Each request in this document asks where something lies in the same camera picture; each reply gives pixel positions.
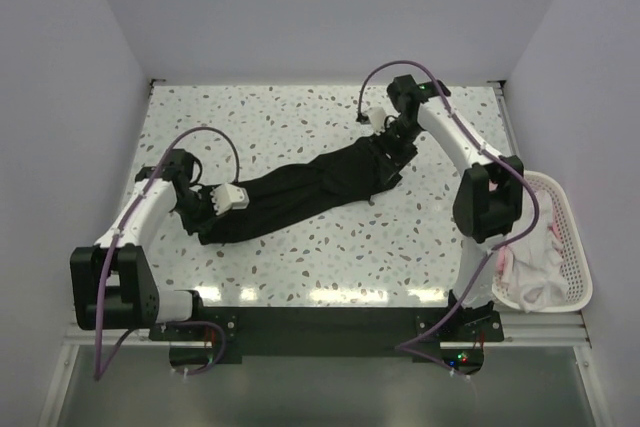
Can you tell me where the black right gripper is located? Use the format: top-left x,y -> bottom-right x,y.
365,119 -> 423,184

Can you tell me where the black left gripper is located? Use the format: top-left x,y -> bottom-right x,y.
173,186 -> 227,236

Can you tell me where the black t-shirt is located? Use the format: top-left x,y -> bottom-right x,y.
198,136 -> 417,245

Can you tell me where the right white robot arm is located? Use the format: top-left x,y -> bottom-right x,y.
367,75 -> 524,340

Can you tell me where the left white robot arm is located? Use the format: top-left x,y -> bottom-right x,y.
70,149 -> 215,339

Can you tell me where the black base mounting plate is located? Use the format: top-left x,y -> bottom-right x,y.
149,304 -> 505,373

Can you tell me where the pink t-shirt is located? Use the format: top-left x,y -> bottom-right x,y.
496,190 -> 563,291

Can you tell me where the white t-shirt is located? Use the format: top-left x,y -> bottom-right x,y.
496,191 -> 569,312

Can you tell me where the white plastic laundry basket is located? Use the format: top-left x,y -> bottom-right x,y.
492,171 -> 593,313

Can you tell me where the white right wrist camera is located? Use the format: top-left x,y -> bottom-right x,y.
363,107 -> 387,130

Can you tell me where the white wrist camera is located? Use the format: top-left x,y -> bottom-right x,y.
211,183 -> 250,215
363,107 -> 387,130

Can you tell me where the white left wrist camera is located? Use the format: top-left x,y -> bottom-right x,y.
211,183 -> 250,215

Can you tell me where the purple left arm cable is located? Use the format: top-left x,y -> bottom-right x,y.
92,126 -> 241,381

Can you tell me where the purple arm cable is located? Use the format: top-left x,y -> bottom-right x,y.
355,60 -> 544,373
92,126 -> 241,381

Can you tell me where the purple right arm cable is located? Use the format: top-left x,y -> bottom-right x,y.
355,60 -> 544,373

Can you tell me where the aluminium front rail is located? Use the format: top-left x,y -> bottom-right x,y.
64,304 -> 594,348

